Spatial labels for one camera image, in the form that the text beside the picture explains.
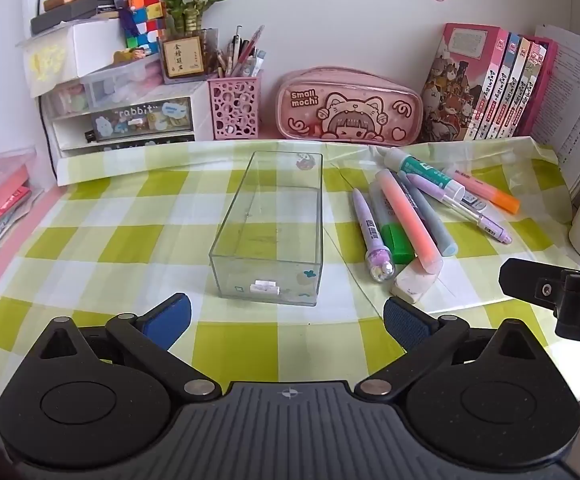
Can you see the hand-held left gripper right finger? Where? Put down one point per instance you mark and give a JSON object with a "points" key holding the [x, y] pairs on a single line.
{"points": [[406, 324]]}

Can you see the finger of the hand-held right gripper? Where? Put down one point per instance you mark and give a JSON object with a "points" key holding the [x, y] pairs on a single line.
{"points": [[525, 280]]}

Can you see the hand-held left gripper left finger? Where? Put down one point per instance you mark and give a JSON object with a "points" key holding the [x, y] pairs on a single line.
{"points": [[166, 319]]}

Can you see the white eraser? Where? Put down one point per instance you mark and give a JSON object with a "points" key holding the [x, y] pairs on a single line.
{"points": [[412, 282]]}

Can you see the purple pen with clear barrel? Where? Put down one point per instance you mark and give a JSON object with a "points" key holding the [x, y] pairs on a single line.
{"points": [[480, 217]]}

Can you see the green highlighter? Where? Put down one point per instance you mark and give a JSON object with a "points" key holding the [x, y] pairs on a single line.
{"points": [[397, 242]]}

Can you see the pink highlighter with orange cap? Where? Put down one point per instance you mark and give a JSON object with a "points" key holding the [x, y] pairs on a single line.
{"points": [[490, 192]]}

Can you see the purple pen with globe top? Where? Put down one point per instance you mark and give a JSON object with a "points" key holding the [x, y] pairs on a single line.
{"points": [[370, 230]]}

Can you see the grey blue marker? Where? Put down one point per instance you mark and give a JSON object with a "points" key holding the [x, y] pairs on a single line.
{"points": [[437, 225]]}

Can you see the salmon pink highlighter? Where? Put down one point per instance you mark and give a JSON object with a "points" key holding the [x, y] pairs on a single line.
{"points": [[410, 217]]}

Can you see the clear plastic organizer box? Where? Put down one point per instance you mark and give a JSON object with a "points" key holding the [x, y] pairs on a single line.
{"points": [[270, 220]]}

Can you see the white glue pen green label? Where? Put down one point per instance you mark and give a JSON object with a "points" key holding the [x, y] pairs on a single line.
{"points": [[420, 167]]}

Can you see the green checkered tablecloth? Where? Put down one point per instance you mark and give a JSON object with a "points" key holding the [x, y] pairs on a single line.
{"points": [[120, 240]]}

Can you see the cartoon book pink spine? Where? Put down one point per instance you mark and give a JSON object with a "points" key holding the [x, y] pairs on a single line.
{"points": [[492, 95]]}

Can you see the white desktop drawer unit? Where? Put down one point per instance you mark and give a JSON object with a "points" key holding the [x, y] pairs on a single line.
{"points": [[130, 125]]}

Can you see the pink book slipcase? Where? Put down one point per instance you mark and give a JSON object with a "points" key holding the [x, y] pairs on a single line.
{"points": [[457, 80]]}

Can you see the pink perforated pen holder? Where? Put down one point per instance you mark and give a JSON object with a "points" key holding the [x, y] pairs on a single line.
{"points": [[235, 110]]}

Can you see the pink cartoon pencil case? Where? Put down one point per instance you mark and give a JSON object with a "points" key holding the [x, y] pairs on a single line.
{"points": [[345, 107]]}

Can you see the clear plastic storage box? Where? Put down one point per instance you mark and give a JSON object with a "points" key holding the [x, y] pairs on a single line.
{"points": [[120, 85]]}

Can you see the glass plant pot with label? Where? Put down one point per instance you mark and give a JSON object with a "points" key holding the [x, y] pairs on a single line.
{"points": [[182, 57]]}

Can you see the bunch of pens in holder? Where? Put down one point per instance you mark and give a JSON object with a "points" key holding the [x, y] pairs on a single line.
{"points": [[242, 57]]}

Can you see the white cardboard box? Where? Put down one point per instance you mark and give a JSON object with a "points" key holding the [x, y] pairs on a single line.
{"points": [[70, 55]]}

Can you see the colourful puzzle cube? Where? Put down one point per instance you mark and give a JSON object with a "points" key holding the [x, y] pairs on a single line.
{"points": [[145, 17]]}

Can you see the dark grey flat box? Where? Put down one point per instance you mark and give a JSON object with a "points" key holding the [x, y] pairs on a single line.
{"points": [[70, 12]]}

